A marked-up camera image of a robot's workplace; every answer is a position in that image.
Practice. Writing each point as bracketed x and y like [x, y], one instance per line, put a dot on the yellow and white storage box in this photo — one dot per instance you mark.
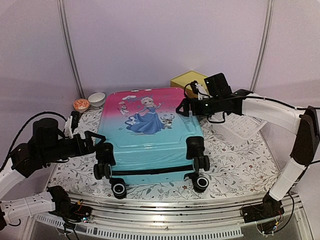
[182, 80]

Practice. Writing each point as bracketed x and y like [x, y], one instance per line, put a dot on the pink and teal kids suitcase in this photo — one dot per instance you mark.
[148, 142]

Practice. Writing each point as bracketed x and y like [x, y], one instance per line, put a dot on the left metal wall post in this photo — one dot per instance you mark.
[61, 6]

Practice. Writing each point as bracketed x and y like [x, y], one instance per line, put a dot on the metal wall post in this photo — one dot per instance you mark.
[263, 44]
[61, 6]

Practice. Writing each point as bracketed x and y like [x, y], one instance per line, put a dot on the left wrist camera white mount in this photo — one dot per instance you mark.
[71, 124]

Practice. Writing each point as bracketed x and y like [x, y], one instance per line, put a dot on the white plastic mesh basket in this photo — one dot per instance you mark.
[242, 127]

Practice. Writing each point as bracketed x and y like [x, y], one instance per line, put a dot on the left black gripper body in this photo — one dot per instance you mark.
[55, 152]

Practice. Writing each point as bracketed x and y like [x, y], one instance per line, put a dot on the white ceramic bowl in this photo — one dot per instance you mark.
[97, 99]

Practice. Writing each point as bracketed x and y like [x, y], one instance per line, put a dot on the right metal wall post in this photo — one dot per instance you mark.
[263, 44]

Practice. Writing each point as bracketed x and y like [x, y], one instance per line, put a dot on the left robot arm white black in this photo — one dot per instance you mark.
[48, 144]

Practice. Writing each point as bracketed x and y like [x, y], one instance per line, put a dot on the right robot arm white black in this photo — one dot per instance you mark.
[292, 133]

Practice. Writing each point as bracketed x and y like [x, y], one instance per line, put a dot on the aluminium front rail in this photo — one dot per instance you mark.
[195, 219]

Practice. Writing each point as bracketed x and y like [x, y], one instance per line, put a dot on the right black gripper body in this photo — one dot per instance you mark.
[213, 106]

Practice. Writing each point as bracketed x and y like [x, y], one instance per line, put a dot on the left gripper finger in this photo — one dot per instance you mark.
[92, 140]
[80, 147]

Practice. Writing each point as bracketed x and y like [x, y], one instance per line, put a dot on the orange patterned ceramic bowl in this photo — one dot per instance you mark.
[81, 105]

